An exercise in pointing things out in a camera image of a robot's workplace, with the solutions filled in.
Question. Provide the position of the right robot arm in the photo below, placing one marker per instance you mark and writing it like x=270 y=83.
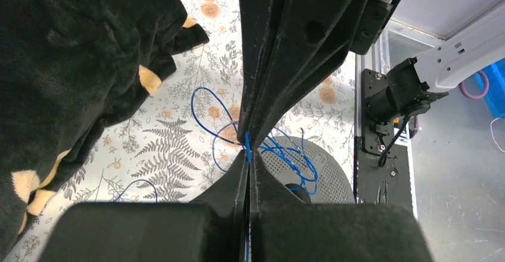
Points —
x=430 y=75

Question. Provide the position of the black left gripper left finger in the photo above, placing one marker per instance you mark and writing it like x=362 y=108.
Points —
x=211 y=227

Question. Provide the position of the blue plastic bin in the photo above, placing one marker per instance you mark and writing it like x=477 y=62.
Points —
x=495 y=95

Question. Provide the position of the black flower-pattern plush blanket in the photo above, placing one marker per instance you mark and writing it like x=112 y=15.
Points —
x=69 y=69

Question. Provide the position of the floral table mat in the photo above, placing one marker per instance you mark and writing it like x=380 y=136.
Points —
x=177 y=143

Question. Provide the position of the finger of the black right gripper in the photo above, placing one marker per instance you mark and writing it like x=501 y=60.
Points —
x=313 y=40
x=260 y=21

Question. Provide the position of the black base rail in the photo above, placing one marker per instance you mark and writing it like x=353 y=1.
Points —
x=383 y=171

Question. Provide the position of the grey perforated spool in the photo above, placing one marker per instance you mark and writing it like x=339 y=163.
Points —
x=301 y=165

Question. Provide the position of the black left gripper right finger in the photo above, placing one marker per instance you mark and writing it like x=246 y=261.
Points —
x=285 y=228

